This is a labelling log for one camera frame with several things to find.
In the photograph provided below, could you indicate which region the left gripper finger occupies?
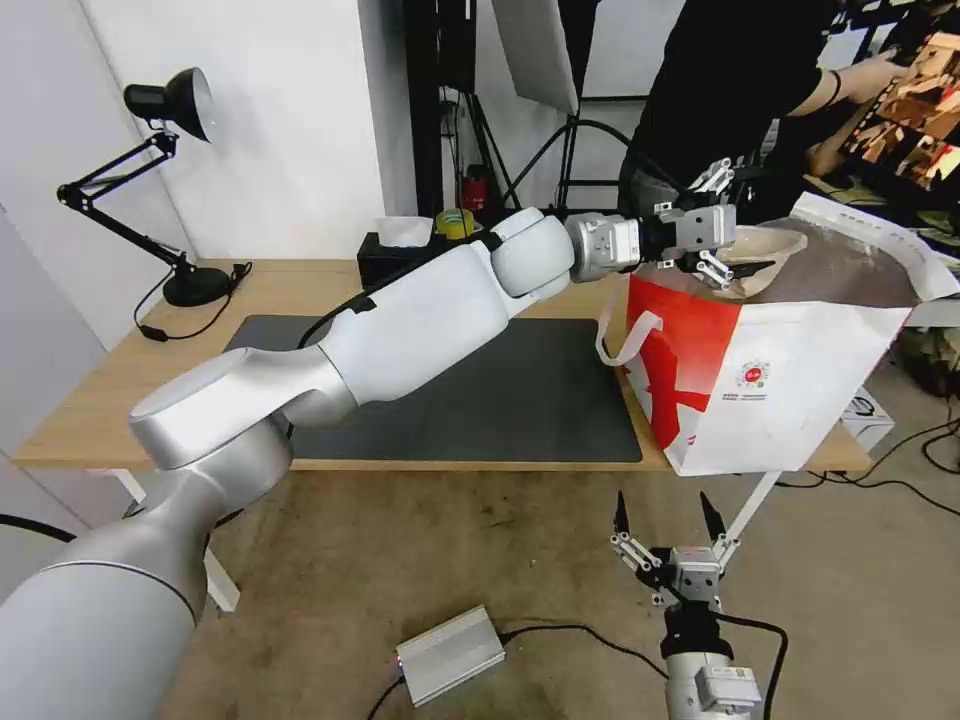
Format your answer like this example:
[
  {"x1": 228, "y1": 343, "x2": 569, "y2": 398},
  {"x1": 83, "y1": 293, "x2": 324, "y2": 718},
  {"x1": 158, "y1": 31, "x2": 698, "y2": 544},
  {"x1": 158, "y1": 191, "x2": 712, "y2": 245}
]
[
  {"x1": 655, "y1": 250, "x2": 777, "y2": 295},
  {"x1": 656, "y1": 158, "x2": 744, "y2": 216}
]

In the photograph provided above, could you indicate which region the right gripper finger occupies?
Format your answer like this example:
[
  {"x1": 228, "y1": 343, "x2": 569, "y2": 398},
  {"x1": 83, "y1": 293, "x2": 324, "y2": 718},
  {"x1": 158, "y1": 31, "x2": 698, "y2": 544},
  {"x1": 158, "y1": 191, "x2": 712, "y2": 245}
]
[
  {"x1": 699, "y1": 490, "x2": 730, "y2": 601},
  {"x1": 608, "y1": 490, "x2": 670, "y2": 606}
]

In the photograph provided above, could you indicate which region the white paper bowl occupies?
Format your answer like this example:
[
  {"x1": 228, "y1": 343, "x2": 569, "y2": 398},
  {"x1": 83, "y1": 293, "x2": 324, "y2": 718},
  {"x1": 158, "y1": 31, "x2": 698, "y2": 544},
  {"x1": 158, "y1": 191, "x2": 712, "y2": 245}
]
[{"x1": 712, "y1": 223, "x2": 810, "y2": 300}]

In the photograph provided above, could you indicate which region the white red takeout bag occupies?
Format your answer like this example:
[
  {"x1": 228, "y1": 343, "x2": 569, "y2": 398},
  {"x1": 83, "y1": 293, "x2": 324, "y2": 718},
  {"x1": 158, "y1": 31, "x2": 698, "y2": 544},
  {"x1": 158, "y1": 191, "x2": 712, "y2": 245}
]
[{"x1": 595, "y1": 190, "x2": 960, "y2": 478}]

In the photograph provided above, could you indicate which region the person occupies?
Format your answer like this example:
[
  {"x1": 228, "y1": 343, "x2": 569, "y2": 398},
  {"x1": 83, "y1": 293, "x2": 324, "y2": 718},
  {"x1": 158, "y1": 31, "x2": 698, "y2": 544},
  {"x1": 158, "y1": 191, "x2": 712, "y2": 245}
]
[{"x1": 617, "y1": 0, "x2": 849, "y2": 220}]

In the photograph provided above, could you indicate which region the black light stand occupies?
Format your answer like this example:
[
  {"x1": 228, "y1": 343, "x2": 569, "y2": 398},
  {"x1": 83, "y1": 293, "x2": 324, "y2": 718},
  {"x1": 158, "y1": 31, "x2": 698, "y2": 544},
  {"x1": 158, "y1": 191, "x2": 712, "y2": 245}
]
[{"x1": 437, "y1": 0, "x2": 655, "y2": 220}]

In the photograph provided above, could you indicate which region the black desk mat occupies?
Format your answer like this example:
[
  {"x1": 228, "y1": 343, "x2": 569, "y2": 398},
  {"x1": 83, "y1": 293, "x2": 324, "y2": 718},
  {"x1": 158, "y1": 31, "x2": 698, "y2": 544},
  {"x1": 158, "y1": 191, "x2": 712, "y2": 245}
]
[{"x1": 223, "y1": 314, "x2": 645, "y2": 464}]

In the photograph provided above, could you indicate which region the small red canister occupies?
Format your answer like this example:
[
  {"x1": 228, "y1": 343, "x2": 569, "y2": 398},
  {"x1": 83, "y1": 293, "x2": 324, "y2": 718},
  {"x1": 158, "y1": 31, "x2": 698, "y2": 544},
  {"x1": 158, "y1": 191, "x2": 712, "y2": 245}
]
[{"x1": 461, "y1": 163, "x2": 489, "y2": 213}]

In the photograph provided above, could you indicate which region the white photo reflector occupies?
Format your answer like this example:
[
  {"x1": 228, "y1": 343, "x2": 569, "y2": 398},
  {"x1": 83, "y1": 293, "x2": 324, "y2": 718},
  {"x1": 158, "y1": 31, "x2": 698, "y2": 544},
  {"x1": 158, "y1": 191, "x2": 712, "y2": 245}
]
[{"x1": 491, "y1": 0, "x2": 580, "y2": 115}]

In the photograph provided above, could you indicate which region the silver metal power box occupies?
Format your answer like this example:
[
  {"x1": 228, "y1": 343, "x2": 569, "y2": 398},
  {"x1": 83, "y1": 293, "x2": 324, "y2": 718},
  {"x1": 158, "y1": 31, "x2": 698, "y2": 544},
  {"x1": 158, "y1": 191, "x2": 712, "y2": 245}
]
[{"x1": 395, "y1": 607, "x2": 505, "y2": 708}]

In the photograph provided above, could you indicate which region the brown patterned board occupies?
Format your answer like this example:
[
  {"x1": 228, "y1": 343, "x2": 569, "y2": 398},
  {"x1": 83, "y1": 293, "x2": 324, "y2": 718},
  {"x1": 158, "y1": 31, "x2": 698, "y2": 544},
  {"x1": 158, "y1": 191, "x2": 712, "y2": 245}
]
[{"x1": 841, "y1": 20, "x2": 960, "y2": 198}]

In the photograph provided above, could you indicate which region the black tissue box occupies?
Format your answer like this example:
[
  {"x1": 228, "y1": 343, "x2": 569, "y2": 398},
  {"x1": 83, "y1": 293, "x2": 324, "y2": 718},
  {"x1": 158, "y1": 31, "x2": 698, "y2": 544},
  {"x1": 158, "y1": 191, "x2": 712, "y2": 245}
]
[{"x1": 356, "y1": 230, "x2": 436, "y2": 289}]

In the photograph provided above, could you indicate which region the black desk lamp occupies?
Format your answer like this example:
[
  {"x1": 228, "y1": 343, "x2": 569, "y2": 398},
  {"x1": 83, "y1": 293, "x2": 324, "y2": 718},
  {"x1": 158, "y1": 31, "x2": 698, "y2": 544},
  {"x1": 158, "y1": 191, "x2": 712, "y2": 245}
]
[{"x1": 55, "y1": 67, "x2": 232, "y2": 307}]

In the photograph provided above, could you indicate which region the wooden table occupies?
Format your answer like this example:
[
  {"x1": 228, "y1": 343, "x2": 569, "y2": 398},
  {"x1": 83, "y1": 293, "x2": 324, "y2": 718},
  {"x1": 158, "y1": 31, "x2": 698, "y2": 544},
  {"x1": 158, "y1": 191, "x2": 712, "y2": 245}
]
[{"x1": 11, "y1": 258, "x2": 876, "y2": 613}]

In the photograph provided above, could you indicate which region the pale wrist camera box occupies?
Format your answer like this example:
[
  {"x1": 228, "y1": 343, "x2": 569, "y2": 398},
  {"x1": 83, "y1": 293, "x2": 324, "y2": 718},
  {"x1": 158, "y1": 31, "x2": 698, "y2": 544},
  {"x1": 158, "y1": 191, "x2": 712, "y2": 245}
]
[
  {"x1": 677, "y1": 203, "x2": 738, "y2": 261},
  {"x1": 671, "y1": 547, "x2": 723, "y2": 603}
]

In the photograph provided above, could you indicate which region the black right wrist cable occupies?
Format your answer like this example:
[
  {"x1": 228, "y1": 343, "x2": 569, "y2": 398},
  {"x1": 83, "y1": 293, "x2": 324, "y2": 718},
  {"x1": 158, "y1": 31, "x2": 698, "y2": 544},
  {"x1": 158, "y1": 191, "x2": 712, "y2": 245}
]
[{"x1": 716, "y1": 611, "x2": 790, "y2": 720}]

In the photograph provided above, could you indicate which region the black power box cable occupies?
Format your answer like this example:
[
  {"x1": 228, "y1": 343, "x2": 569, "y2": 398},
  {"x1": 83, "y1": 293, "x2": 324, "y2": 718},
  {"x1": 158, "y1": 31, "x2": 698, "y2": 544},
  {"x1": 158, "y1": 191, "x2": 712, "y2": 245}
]
[{"x1": 365, "y1": 620, "x2": 670, "y2": 720}]

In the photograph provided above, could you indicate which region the black floor cable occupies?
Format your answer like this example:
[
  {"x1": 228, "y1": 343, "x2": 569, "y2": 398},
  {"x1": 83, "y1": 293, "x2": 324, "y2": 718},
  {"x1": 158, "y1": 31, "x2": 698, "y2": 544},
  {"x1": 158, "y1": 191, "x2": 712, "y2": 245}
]
[
  {"x1": 776, "y1": 416, "x2": 960, "y2": 520},
  {"x1": 0, "y1": 512, "x2": 78, "y2": 544}
]

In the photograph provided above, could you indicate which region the black lamp cable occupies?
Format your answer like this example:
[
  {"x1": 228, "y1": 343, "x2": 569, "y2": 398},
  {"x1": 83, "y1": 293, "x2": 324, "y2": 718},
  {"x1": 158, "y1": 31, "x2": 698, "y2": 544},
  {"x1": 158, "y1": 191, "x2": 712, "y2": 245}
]
[{"x1": 134, "y1": 260, "x2": 253, "y2": 343}]

